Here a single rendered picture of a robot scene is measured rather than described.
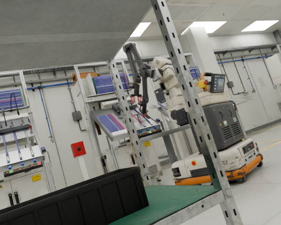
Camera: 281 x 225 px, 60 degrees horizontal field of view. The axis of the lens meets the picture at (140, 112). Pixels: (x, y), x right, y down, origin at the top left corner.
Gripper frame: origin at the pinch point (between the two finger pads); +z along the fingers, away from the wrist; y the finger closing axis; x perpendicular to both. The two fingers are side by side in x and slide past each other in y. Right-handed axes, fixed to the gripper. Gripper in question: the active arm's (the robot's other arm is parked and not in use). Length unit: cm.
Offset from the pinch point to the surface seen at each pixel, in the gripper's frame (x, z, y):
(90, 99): -52, -13, 56
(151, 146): 19.0, 38.7, -4.4
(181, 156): 49, 45, -35
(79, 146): 16, 7, 95
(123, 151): 16, 35, 38
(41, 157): 26, 1, 138
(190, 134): 13, 47, -85
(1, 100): -61, -28, 161
